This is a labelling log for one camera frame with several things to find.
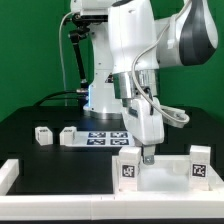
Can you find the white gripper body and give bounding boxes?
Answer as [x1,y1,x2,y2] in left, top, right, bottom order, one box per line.
[122,98,164,145]

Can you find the white square tabletop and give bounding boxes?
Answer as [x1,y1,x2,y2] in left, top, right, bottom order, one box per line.
[112,155,224,193]

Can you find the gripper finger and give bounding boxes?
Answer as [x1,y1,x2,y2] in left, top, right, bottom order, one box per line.
[142,145,156,165]

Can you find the camera on black mount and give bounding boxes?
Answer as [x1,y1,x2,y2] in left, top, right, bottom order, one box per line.
[67,12,108,88]

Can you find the white U-shaped obstacle fence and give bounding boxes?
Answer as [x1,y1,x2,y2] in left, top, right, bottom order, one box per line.
[0,159,224,221]

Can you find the black cables at base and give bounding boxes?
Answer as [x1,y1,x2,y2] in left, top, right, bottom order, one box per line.
[33,87,89,108]

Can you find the white cable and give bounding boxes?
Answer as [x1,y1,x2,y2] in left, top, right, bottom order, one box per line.
[58,11,75,107]

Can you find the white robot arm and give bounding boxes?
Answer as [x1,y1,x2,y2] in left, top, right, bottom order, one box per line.
[70,0,218,165]

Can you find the white marker base plate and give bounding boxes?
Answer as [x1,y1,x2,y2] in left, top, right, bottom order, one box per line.
[66,131,134,147]

